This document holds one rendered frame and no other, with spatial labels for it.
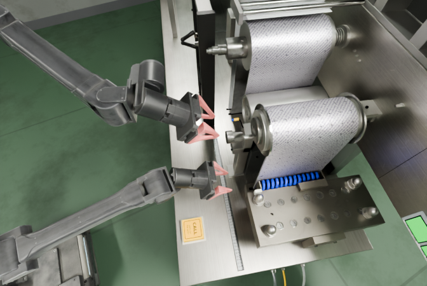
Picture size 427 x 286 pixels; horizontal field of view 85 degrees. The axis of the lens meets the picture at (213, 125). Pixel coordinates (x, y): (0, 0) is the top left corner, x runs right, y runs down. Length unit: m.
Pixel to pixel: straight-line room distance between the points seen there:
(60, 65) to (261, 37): 0.49
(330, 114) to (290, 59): 0.20
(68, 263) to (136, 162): 0.81
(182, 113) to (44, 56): 0.32
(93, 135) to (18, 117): 0.80
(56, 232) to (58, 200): 1.50
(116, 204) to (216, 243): 0.40
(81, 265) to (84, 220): 1.05
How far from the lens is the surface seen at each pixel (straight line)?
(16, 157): 2.61
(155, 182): 0.63
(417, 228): 0.79
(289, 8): 0.72
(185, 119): 0.50
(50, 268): 1.78
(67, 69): 0.58
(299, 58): 0.75
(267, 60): 0.71
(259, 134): 0.61
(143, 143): 2.14
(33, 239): 0.75
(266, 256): 0.91
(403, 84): 0.72
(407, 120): 0.73
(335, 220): 0.86
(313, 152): 0.74
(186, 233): 0.88
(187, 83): 1.25
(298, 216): 0.82
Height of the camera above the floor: 1.79
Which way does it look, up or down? 56 degrees down
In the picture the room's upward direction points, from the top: straight up
